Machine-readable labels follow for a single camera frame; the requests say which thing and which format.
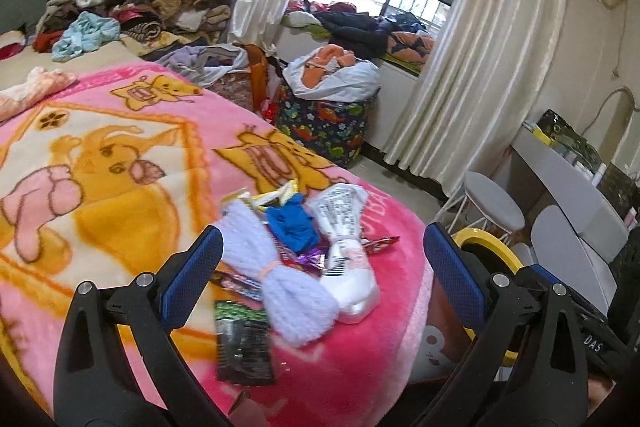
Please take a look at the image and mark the green black snack packet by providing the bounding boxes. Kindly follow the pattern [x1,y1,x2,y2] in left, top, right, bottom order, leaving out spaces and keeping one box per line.
[215,300,276,387]

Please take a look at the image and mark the white printed plastic bag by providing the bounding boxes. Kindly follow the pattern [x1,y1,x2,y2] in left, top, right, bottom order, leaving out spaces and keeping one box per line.
[307,183,380,324]

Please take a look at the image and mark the blue wrapper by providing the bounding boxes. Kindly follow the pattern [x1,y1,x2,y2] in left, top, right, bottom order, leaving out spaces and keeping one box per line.
[266,193,320,254]

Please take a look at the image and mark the yellow rimmed black trash bin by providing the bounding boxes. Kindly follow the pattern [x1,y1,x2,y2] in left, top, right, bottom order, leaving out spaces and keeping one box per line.
[446,228,523,340]

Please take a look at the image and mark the grey white dressing table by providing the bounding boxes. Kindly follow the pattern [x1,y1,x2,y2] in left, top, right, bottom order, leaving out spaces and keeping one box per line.
[511,128,629,263]

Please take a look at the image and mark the brown chocolate bar wrapper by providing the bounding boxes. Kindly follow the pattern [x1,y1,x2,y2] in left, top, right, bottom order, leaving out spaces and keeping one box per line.
[209,271,262,303]

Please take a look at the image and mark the red snack wrapper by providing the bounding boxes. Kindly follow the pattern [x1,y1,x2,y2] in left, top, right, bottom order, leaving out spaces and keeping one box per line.
[361,236,399,256]

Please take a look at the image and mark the pink cartoon bear blanket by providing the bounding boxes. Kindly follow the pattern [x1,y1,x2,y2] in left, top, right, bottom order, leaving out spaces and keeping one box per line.
[1,62,433,426]

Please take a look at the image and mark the curved vanity mirror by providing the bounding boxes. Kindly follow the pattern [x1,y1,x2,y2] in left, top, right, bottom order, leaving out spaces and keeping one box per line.
[582,86,639,162]

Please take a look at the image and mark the green patterned box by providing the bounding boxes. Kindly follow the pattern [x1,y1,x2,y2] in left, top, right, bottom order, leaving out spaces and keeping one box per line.
[537,109,601,172]

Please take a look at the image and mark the yellow white snack wrapper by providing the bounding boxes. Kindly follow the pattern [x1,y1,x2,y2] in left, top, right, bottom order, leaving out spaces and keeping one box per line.
[220,180,298,211]

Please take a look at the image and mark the right cream curtain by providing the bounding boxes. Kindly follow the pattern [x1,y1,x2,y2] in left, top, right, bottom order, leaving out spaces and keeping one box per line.
[382,0,567,196]

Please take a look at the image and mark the dinosaur print laundry basket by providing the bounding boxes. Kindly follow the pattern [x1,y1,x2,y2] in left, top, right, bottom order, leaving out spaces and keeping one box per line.
[274,83,378,168]

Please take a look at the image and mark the floral fabric basket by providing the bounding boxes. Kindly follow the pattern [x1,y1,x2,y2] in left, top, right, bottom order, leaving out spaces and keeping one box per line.
[206,69,259,112]

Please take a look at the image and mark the clothes on window sill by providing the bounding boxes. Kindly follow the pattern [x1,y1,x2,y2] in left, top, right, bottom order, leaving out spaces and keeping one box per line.
[282,0,435,72]

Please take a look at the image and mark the white orange clothes bundle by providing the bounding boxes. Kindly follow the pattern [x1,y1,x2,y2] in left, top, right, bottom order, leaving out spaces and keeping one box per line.
[283,44,381,103]

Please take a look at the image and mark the light blue garment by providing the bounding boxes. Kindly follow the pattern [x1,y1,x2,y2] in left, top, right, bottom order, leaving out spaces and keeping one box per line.
[52,11,120,63]

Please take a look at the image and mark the orange bag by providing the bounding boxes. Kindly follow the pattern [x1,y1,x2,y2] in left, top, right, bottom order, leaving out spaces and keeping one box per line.
[241,43,269,112]

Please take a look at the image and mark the round grey wire stool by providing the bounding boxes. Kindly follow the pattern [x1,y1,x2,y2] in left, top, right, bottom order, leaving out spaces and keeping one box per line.
[434,171,525,245]

